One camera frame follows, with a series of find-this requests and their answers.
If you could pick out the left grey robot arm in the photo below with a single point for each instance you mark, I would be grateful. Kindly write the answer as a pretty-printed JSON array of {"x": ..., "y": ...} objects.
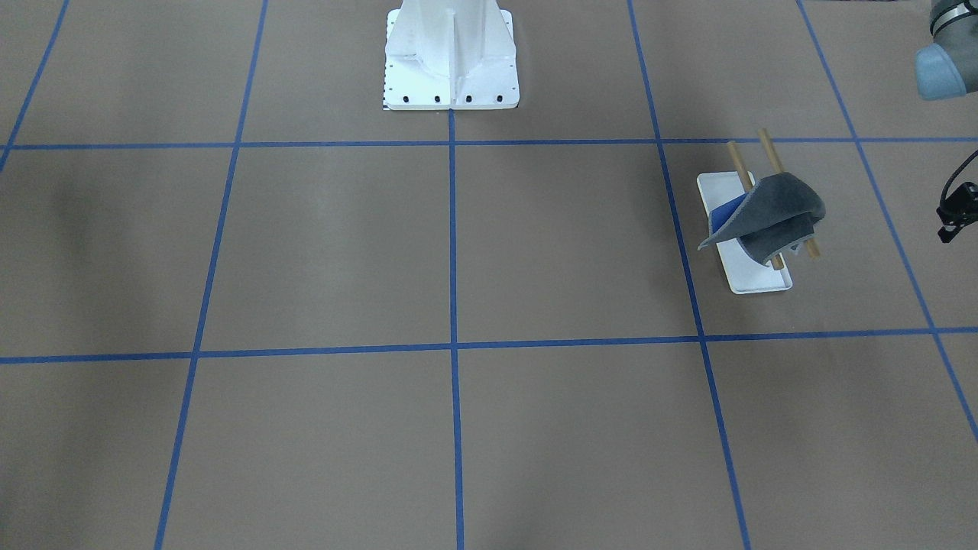
[{"x": 947, "y": 69}]

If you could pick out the wooden rack bar outer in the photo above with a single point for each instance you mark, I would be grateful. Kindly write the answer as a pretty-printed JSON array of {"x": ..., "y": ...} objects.
[{"x": 766, "y": 141}]

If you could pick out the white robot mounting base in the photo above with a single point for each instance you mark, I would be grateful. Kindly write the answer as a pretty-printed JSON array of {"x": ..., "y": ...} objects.
[{"x": 450, "y": 55}]

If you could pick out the wooden rack bar near tray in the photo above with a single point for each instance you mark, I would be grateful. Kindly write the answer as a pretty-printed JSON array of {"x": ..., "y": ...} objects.
[{"x": 747, "y": 184}]

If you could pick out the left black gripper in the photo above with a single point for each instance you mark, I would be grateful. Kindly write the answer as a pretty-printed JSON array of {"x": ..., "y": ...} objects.
[{"x": 964, "y": 205}]

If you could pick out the blue grey microfiber towel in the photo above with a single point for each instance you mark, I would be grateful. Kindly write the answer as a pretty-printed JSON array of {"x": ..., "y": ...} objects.
[{"x": 778, "y": 213}]

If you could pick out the white rack base tray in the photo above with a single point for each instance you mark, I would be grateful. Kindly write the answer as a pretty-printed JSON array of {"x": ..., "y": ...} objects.
[{"x": 721, "y": 193}]

